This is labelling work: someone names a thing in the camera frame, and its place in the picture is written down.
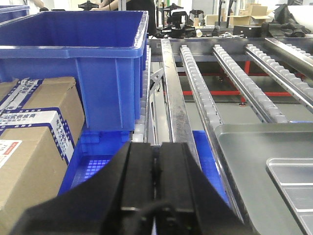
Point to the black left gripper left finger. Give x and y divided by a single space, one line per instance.
111 202

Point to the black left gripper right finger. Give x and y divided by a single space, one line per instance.
193 207

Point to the small silver ribbed tray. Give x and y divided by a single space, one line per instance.
293 177

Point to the large grey metal tray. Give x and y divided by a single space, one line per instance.
254 196

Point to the brown cardboard box with tape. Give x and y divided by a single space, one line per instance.
40 123

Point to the open cardboard box background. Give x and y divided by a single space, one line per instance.
254 14

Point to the blue crate on lower shelf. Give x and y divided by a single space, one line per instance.
96 148

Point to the white roller track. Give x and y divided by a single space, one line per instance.
299 89
262 106

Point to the large blue plastic crate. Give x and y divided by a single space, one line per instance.
105 51

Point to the black device on desk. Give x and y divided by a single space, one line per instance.
175 23

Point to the black cloth pile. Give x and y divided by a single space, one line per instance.
283 25

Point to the flat steel divider rail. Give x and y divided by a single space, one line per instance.
179 125

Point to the white roller track rail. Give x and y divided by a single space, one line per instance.
205 103

